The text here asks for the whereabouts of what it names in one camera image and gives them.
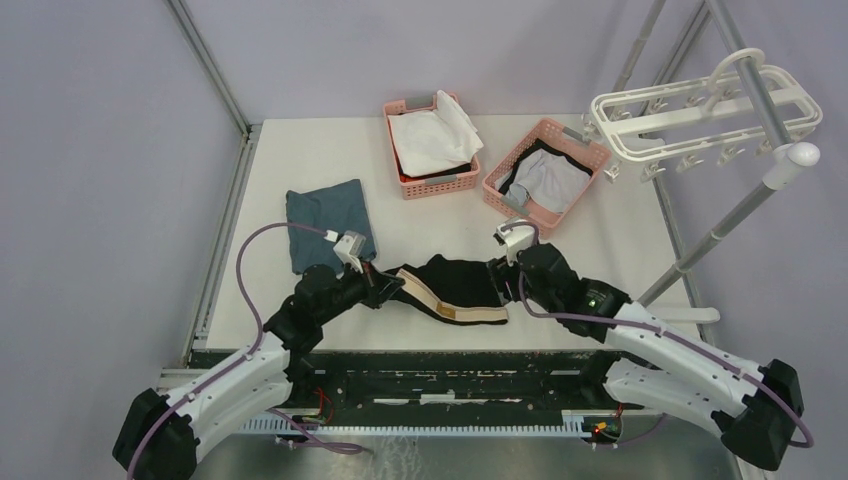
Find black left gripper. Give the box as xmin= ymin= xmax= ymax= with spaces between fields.
xmin=316 ymin=255 xmax=404 ymax=325

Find black underwear beige waistband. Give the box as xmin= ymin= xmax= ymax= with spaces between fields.
xmin=388 ymin=254 xmax=509 ymax=326

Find white clip hanger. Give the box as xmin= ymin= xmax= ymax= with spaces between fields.
xmin=583 ymin=48 xmax=823 ymax=182

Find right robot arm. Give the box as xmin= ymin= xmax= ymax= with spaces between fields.
xmin=487 ymin=244 xmax=813 ymax=471

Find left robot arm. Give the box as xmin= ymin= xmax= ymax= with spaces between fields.
xmin=112 ymin=263 xmax=404 ymax=479

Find pink basket with underwear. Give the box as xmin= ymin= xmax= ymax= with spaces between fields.
xmin=483 ymin=118 xmax=611 ymax=237

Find light grey underwear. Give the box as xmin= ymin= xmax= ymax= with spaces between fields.
xmin=495 ymin=146 xmax=593 ymax=214

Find folded blue-grey cloth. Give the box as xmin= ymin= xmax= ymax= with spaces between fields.
xmin=286 ymin=179 xmax=377 ymax=275

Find pink basket with white cloth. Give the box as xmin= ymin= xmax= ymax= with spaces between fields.
xmin=383 ymin=92 xmax=481 ymax=200

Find white crumpled cloth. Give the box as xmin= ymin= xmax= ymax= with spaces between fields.
xmin=387 ymin=90 xmax=483 ymax=178

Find metal drying rack stand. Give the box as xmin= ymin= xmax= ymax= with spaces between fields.
xmin=610 ymin=1 xmax=820 ymax=306

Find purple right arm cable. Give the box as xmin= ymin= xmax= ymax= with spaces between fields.
xmin=496 ymin=220 xmax=815 ymax=449

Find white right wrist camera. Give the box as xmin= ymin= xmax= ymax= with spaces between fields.
xmin=494 ymin=220 xmax=540 ymax=264

